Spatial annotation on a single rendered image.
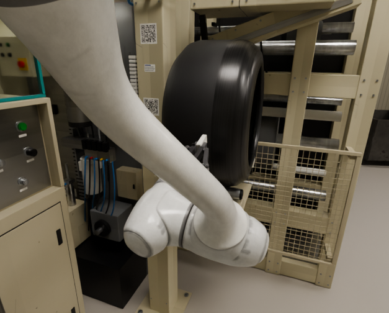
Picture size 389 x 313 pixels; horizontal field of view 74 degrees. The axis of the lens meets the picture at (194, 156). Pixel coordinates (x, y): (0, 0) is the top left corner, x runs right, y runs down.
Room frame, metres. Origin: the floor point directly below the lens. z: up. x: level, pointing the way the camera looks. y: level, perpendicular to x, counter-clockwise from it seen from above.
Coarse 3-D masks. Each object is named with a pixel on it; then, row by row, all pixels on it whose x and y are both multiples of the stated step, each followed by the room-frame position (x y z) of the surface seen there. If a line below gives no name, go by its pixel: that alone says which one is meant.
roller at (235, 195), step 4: (228, 188) 0.96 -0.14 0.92; (232, 188) 0.95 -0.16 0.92; (236, 188) 0.96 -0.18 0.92; (228, 192) 0.94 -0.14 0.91; (232, 192) 0.94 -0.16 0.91; (236, 192) 0.94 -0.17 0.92; (240, 192) 0.93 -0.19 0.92; (232, 196) 0.93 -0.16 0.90; (236, 196) 0.93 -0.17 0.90; (240, 196) 0.92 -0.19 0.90
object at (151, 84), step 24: (144, 0) 1.15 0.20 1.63; (168, 0) 1.17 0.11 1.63; (168, 24) 1.17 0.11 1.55; (144, 48) 1.15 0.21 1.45; (168, 48) 1.16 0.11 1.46; (144, 72) 1.15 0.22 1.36; (168, 72) 1.16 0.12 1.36; (144, 96) 1.15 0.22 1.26; (144, 168) 1.16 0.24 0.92; (144, 192) 1.16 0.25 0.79; (168, 264) 1.12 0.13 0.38; (168, 288) 1.12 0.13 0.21; (168, 312) 1.12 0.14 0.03
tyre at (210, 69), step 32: (192, 64) 0.94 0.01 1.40; (224, 64) 0.90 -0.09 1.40; (256, 64) 0.96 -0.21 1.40; (192, 96) 0.87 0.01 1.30; (224, 96) 0.83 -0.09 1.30; (256, 96) 1.32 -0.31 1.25; (192, 128) 0.85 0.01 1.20; (224, 128) 0.81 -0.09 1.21; (256, 128) 1.25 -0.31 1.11; (224, 160) 0.83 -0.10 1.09
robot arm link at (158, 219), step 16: (160, 192) 0.51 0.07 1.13; (176, 192) 0.52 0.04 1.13; (144, 208) 0.46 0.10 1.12; (160, 208) 0.46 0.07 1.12; (176, 208) 0.47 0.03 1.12; (128, 224) 0.44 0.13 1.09; (144, 224) 0.43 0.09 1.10; (160, 224) 0.44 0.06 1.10; (176, 224) 0.44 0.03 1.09; (128, 240) 0.42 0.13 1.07; (144, 240) 0.41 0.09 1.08; (160, 240) 0.42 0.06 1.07; (176, 240) 0.44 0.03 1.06; (144, 256) 0.43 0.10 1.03
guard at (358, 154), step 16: (272, 144) 1.35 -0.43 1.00; (272, 160) 1.35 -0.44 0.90; (320, 160) 1.28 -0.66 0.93; (320, 176) 1.27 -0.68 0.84; (352, 176) 1.21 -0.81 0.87; (288, 192) 1.32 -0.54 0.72; (320, 192) 1.27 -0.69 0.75; (352, 192) 1.21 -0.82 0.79; (256, 208) 1.37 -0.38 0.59; (288, 208) 1.31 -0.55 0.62; (336, 208) 1.23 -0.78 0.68; (288, 224) 1.31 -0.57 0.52; (336, 224) 1.23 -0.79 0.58; (288, 240) 1.30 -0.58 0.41; (336, 240) 1.23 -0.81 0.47; (304, 256) 1.27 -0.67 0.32; (336, 256) 1.21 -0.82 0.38
